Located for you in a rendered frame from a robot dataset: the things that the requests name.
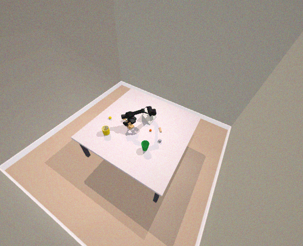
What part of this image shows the wooden toy catapult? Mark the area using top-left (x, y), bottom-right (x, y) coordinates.
top-left (127, 122), bottom-right (134, 129)

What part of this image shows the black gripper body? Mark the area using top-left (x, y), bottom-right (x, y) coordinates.
top-left (123, 116), bottom-right (137, 126)

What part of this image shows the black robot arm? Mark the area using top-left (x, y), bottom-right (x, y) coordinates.
top-left (121, 106), bottom-right (157, 124)

